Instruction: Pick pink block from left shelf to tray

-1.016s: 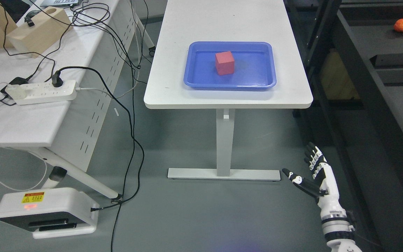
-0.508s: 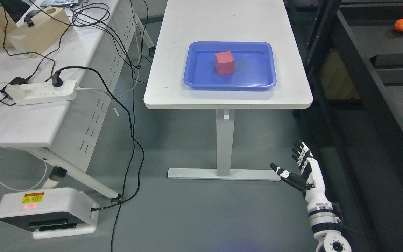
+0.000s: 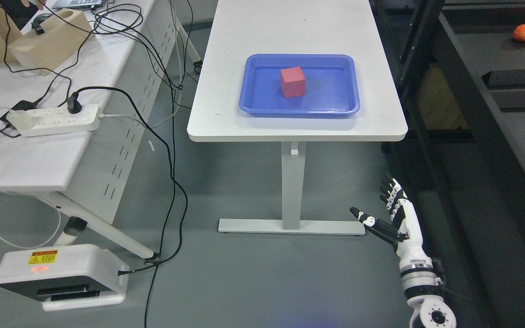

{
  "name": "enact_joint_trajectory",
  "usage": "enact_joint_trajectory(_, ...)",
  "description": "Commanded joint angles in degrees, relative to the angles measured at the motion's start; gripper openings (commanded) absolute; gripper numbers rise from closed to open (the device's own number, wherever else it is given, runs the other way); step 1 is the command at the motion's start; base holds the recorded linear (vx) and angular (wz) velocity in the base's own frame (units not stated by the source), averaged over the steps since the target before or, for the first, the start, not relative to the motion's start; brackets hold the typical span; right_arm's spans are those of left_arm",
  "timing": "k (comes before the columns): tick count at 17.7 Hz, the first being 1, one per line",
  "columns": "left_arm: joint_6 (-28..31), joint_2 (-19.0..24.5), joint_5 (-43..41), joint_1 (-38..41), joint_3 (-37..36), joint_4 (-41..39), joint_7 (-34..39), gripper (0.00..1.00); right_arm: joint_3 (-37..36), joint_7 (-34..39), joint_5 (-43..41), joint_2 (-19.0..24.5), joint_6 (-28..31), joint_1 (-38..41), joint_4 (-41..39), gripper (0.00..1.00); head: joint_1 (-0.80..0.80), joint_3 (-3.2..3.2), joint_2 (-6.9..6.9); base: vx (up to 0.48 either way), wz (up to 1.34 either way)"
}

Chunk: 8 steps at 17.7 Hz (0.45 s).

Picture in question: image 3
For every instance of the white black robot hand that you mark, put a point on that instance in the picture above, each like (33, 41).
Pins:
(403, 231)

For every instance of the pink cube block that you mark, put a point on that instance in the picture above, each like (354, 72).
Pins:
(292, 82)

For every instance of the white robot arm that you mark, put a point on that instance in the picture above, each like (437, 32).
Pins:
(422, 289)

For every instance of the blue plastic tray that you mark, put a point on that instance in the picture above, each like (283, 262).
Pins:
(331, 86)

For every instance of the wooden block holder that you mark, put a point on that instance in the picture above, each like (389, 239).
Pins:
(62, 37)

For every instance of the black metal rack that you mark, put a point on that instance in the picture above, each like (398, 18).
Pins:
(462, 85)

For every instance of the white table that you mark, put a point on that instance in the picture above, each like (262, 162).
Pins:
(242, 28)

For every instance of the white black floor device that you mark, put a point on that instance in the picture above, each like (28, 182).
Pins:
(65, 277)

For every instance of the white side desk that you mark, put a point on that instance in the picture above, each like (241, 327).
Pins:
(79, 163)

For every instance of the white power strip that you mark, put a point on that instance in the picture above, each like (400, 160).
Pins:
(52, 121)

